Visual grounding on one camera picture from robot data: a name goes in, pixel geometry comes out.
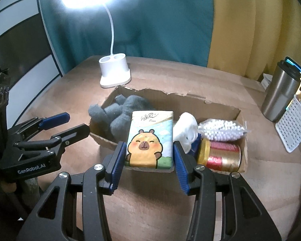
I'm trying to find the grey knitted glove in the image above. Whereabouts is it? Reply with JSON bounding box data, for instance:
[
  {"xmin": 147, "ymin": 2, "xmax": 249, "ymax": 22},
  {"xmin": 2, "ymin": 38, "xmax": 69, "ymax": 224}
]
[{"xmin": 88, "ymin": 94, "xmax": 154, "ymax": 142}]

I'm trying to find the capybara tissue pack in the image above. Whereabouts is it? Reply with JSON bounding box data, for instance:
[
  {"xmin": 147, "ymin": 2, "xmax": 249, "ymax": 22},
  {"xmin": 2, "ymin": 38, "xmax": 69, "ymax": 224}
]
[{"xmin": 125, "ymin": 110, "xmax": 174, "ymax": 173}]

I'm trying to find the bag of cotton swabs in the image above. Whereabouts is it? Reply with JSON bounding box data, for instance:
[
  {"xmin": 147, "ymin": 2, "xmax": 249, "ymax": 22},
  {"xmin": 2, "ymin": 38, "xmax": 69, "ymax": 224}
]
[{"xmin": 198, "ymin": 119, "xmax": 249, "ymax": 142}]

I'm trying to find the red gold can yellow lid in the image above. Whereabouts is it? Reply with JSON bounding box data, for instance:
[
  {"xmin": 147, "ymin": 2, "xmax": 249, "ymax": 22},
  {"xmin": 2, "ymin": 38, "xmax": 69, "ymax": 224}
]
[{"xmin": 197, "ymin": 138, "xmax": 242, "ymax": 173}]

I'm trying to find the blue plastic packet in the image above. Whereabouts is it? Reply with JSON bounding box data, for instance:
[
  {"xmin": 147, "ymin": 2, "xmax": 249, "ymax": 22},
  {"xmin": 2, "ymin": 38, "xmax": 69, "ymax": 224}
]
[{"xmin": 188, "ymin": 134, "xmax": 202, "ymax": 158}]

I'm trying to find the brown cardboard box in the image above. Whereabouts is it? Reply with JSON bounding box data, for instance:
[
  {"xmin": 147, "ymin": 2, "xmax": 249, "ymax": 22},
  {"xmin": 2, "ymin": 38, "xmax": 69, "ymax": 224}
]
[{"xmin": 88, "ymin": 85, "xmax": 249, "ymax": 175}]

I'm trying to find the white perforated plastic basket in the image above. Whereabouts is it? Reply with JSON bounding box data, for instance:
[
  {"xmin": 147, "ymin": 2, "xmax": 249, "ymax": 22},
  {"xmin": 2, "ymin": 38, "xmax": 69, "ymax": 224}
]
[{"xmin": 275, "ymin": 95, "xmax": 301, "ymax": 153}]

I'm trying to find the white desk lamp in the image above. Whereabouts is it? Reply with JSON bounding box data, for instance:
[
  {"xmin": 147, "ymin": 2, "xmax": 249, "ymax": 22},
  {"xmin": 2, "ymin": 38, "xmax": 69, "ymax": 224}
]
[{"xmin": 61, "ymin": 0, "xmax": 131, "ymax": 88}]

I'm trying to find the stainless steel travel mug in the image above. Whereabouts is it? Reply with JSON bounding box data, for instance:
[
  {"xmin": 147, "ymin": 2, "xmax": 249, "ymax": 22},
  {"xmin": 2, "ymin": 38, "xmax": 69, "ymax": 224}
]
[{"xmin": 261, "ymin": 60, "xmax": 300, "ymax": 123}]

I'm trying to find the white paper stack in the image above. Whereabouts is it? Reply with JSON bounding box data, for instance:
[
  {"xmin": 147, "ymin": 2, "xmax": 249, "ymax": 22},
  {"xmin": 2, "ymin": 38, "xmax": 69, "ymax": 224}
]
[{"xmin": 260, "ymin": 73, "xmax": 273, "ymax": 90}]

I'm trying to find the teal curtain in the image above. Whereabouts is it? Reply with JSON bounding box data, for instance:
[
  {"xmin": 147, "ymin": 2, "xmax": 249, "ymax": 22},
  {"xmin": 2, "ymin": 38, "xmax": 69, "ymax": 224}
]
[{"xmin": 38, "ymin": 0, "xmax": 214, "ymax": 72}]

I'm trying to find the yellow curtain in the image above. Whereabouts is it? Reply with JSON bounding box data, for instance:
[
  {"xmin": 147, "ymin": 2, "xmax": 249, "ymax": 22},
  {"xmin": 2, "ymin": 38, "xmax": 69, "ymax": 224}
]
[{"xmin": 207, "ymin": 0, "xmax": 301, "ymax": 80}]

